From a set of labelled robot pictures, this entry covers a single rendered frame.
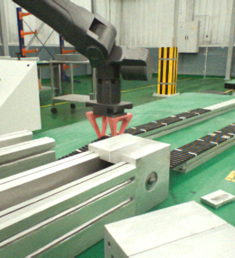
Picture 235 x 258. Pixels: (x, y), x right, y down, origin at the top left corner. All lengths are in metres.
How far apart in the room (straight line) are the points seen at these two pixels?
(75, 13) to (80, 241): 0.42
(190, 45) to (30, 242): 11.69
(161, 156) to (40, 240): 0.23
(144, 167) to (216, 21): 11.54
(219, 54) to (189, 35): 1.32
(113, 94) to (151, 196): 0.29
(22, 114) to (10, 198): 0.56
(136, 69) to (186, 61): 11.62
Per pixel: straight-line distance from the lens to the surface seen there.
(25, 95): 0.92
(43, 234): 0.34
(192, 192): 0.55
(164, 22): 6.95
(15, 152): 0.51
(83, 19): 0.62
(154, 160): 0.45
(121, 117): 0.67
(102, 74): 0.67
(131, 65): 0.64
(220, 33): 11.84
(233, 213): 0.50
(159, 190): 0.49
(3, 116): 0.89
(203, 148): 0.67
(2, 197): 0.38
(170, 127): 0.92
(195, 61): 12.11
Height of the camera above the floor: 1.02
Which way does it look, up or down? 15 degrees down
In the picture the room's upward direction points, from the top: straight up
